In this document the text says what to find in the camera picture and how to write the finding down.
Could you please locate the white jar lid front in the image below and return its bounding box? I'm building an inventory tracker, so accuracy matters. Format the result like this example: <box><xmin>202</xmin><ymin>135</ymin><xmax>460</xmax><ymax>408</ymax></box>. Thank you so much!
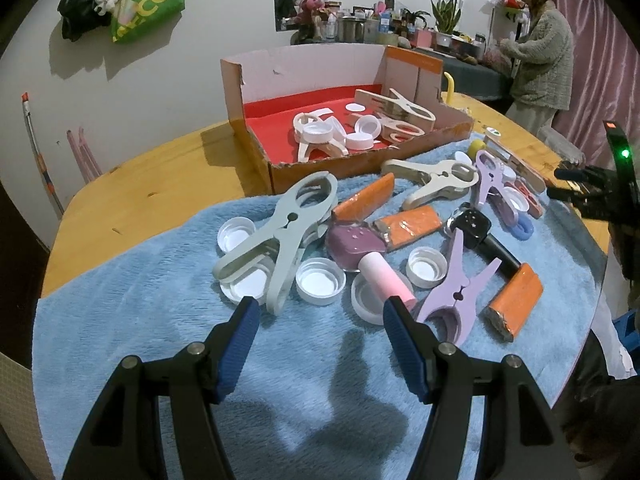
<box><xmin>300</xmin><ymin>122</ymin><xmax>333</xmax><ymax>144</ymax></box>

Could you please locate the large pink-beige clamp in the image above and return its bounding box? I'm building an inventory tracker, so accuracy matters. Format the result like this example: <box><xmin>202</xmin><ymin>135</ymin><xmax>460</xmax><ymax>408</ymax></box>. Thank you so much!
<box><xmin>484</xmin><ymin>134</ymin><xmax>547</xmax><ymax>194</ymax></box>

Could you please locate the blue round tape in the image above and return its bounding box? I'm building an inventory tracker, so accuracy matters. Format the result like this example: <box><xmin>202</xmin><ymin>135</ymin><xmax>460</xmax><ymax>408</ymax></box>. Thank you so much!
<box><xmin>509</xmin><ymin>212</ymin><xmax>535</xmax><ymax>240</ymax></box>

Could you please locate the large purple clamp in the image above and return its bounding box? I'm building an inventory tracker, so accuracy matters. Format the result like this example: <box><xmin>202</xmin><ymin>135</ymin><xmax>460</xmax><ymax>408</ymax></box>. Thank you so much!
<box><xmin>473</xmin><ymin>150</ymin><xmax>518</xmax><ymax>228</ymax></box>

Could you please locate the orange wrapped packet front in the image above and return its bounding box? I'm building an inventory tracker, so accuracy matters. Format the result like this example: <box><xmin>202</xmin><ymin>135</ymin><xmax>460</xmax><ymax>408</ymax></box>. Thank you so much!
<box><xmin>485</xmin><ymin>263</ymin><xmax>544</xmax><ymax>342</ymax></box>

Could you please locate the pink curtain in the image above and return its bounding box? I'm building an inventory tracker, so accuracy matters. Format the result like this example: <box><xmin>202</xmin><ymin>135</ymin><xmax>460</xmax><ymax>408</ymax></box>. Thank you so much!
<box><xmin>553</xmin><ymin>0</ymin><xmax>639</xmax><ymax>168</ymax></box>

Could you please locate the black shower head brush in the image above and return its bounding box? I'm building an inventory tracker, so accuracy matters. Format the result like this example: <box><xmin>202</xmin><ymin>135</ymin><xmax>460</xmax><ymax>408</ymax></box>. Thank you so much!
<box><xmin>446</xmin><ymin>203</ymin><xmax>521</xmax><ymax>280</ymax></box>

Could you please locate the blue fleece towel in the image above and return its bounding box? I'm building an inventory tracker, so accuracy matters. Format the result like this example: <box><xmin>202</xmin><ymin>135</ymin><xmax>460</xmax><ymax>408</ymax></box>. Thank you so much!
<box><xmin>30</xmin><ymin>131</ymin><xmax>609</xmax><ymax>480</ymax></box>

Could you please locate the person in grey sweater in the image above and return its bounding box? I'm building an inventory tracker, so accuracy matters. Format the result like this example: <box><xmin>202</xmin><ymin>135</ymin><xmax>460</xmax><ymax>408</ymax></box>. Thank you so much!
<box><xmin>499</xmin><ymin>0</ymin><xmax>574</xmax><ymax>136</ymax></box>

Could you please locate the small purple clamp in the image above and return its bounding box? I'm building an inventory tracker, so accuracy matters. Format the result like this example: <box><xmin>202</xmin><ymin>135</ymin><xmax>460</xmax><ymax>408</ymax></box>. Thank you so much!
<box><xmin>416</xmin><ymin>229</ymin><xmax>501</xmax><ymax>347</ymax></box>

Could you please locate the cream clamp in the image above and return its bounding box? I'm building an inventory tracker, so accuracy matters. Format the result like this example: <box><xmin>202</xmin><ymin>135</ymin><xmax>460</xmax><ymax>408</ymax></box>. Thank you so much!
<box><xmin>381</xmin><ymin>159</ymin><xmax>480</xmax><ymax>211</ymax></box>

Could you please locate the dark covered side table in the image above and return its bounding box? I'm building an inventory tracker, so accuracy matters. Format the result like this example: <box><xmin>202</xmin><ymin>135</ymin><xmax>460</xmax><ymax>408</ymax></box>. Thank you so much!
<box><xmin>442</xmin><ymin>56</ymin><xmax>512</xmax><ymax>102</ymax></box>

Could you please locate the small white lid right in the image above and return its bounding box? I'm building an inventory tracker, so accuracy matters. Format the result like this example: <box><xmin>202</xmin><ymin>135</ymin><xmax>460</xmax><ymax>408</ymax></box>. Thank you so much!
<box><xmin>406</xmin><ymin>246</ymin><xmax>448</xmax><ymax>289</ymax></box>

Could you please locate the white lid under grey clamp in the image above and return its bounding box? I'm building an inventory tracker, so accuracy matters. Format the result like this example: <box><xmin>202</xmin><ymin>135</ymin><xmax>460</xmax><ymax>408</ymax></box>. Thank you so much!
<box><xmin>220</xmin><ymin>257</ymin><xmax>274</xmax><ymax>306</ymax></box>

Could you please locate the orange packet middle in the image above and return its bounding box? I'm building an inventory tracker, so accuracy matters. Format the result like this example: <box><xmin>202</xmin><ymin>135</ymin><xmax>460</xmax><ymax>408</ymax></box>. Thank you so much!
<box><xmin>373</xmin><ymin>205</ymin><xmax>442</xmax><ymax>252</ymax></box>

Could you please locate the wooden clamp in box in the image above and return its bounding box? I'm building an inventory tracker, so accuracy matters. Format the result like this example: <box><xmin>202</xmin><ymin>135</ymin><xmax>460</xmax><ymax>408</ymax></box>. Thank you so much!
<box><xmin>355</xmin><ymin>88</ymin><xmax>436</xmax><ymax>144</ymax></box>

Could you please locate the pink cylinder bottle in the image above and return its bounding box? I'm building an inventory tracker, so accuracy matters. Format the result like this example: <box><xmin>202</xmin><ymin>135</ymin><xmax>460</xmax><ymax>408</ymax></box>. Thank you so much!
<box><xmin>358</xmin><ymin>252</ymin><xmax>416</xmax><ymax>310</ymax></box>

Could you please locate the white lid left back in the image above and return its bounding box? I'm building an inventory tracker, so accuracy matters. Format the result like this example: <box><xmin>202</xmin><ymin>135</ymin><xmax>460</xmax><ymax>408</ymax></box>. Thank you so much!
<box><xmin>217</xmin><ymin>217</ymin><xmax>256</xmax><ymax>254</ymax></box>

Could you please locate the potted green plant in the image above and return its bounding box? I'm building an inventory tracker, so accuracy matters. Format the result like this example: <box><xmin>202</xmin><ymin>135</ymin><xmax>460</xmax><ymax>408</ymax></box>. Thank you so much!
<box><xmin>431</xmin><ymin>0</ymin><xmax>463</xmax><ymax>35</ymax></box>

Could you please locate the orange packet back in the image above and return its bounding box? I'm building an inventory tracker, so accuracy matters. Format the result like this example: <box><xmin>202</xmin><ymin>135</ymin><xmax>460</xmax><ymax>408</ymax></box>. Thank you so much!
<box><xmin>332</xmin><ymin>174</ymin><xmax>395</xmax><ymax>222</ymax></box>

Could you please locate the white lid centre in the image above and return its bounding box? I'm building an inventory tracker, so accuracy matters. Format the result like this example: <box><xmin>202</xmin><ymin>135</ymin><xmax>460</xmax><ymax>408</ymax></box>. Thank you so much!
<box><xmin>295</xmin><ymin>258</ymin><xmax>346</xmax><ymax>306</ymax></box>

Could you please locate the purple nail polish bottle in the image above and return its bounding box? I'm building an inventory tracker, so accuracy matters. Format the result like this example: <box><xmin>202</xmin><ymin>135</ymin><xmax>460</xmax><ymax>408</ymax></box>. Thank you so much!
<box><xmin>324</xmin><ymin>222</ymin><xmax>387</xmax><ymax>272</ymax></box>

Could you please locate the grey-green large clamp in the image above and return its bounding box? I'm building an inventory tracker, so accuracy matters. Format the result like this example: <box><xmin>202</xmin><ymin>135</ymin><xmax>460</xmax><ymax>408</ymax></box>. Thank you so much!
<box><xmin>213</xmin><ymin>171</ymin><xmax>337</xmax><ymax>315</ymax></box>

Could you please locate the white clamp in box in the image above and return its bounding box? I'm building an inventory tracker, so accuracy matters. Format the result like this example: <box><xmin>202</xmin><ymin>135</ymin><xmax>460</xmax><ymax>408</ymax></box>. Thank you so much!
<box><xmin>292</xmin><ymin>113</ymin><xmax>349</xmax><ymax>162</ymax></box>

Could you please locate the cardboard box red bottom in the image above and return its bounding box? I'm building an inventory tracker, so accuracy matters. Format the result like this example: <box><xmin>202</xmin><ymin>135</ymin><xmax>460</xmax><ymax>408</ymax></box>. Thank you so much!
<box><xmin>220</xmin><ymin>44</ymin><xmax>474</xmax><ymax>194</ymax></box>

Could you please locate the pink bunny plush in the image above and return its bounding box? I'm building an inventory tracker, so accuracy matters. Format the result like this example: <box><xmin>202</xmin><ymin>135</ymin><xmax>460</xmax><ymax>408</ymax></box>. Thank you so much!
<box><xmin>296</xmin><ymin>0</ymin><xmax>326</xmax><ymax>37</ymax></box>

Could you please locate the broom stick orange tip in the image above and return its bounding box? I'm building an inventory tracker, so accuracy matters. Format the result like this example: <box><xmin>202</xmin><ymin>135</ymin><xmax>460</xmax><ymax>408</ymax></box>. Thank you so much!
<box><xmin>21</xmin><ymin>92</ymin><xmax>64</xmax><ymax>217</ymax></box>

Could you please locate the black bag with plush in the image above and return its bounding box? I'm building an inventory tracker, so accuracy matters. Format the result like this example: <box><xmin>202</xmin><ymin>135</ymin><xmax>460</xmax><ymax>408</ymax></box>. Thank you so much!
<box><xmin>56</xmin><ymin>0</ymin><xmax>129</xmax><ymax>44</ymax></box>

